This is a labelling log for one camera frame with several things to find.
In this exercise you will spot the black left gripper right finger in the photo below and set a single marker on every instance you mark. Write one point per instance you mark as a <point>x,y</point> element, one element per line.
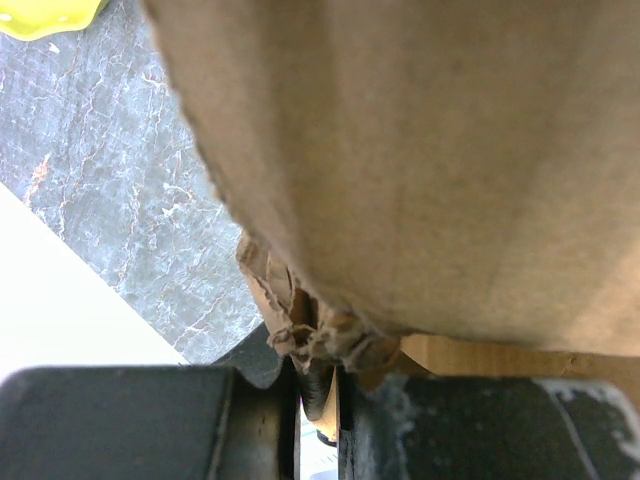
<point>421,427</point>

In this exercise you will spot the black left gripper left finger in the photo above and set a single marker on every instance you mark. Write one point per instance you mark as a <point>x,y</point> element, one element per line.
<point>234,419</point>

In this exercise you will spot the brown cardboard express box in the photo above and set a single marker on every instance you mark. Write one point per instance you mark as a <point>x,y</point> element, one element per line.
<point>467,171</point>

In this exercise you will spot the green dotted plate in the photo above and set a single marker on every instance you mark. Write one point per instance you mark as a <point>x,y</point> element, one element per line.
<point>29,20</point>

